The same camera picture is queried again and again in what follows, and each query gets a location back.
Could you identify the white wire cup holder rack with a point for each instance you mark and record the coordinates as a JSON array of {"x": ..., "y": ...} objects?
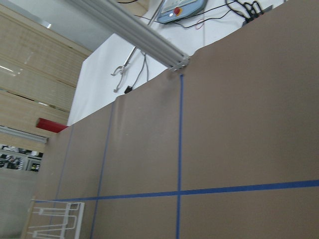
[{"x": 51, "y": 219}]

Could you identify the red cylinder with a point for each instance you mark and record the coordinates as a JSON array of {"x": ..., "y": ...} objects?
[{"x": 49, "y": 125}]

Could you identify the aluminium frame post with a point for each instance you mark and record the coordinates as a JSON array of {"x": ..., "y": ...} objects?
[{"x": 110, "y": 14}]

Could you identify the metal clamp tool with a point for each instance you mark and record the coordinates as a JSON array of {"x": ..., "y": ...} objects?
[{"x": 121, "y": 69}]

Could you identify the teach pendant with red button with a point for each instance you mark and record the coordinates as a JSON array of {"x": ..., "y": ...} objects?
[{"x": 174, "y": 10}]

